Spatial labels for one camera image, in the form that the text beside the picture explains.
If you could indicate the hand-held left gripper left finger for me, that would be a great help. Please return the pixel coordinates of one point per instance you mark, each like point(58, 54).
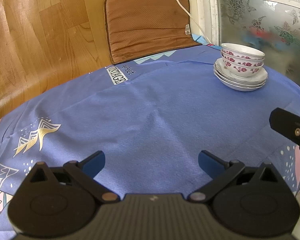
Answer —
point(95, 162)

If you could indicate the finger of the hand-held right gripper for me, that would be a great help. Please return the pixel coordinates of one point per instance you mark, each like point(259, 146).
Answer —
point(287, 125)

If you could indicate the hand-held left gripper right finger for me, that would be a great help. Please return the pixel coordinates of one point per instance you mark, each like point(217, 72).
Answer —
point(210, 163)

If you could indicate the large white floral plate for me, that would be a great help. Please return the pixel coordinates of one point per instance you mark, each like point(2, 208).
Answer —
point(261, 76)

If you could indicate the small white floral plate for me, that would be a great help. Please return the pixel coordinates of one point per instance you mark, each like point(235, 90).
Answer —
point(240, 83)
point(240, 88)

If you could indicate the large white pink-floral bowl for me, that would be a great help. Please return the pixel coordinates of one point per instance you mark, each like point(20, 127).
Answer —
point(242, 71)

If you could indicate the blue printed blanket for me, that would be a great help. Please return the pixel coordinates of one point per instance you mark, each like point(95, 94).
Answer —
point(152, 115)

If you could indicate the frosted floral window pane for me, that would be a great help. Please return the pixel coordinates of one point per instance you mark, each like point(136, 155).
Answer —
point(265, 12)

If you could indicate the wood-pattern vinyl sheet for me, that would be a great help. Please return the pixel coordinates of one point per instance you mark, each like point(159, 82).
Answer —
point(45, 42)

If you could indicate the brown seat cushion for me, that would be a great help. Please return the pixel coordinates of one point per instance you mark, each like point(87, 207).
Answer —
point(147, 22)

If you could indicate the white window frame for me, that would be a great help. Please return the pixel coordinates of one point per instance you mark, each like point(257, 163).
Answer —
point(210, 10)

